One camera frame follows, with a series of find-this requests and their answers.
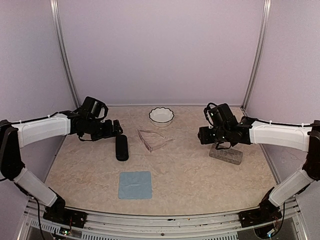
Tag left aluminium frame post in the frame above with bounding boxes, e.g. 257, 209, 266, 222
49, 0, 81, 108

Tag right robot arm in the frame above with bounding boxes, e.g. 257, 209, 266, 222
197, 102, 320, 222

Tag right aluminium frame post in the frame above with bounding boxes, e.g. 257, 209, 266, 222
241, 0, 272, 112

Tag clear frame glasses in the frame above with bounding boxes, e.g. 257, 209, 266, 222
137, 129, 175, 153

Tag black glasses case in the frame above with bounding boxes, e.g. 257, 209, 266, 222
115, 134, 129, 162

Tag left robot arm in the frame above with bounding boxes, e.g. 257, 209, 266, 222
0, 96, 123, 223

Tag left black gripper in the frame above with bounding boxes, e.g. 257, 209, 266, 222
85, 118, 123, 142

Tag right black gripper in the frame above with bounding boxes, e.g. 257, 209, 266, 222
197, 126, 230, 145

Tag white scalloped bowl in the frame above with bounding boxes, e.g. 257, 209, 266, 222
148, 107, 175, 128

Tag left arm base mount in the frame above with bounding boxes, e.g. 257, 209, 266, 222
43, 194, 88, 229

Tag blue cleaning cloth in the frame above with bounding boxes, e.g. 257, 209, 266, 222
118, 171, 153, 200

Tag aluminium frame post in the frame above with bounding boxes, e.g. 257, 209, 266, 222
49, 0, 81, 108
241, 0, 272, 112

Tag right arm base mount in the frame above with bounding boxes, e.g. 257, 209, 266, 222
238, 187, 283, 228

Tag front aluminium rail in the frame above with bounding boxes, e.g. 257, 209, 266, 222
14, 198, 310, 240

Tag grey glasses case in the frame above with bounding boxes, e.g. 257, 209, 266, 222
209, 144, 243, 165

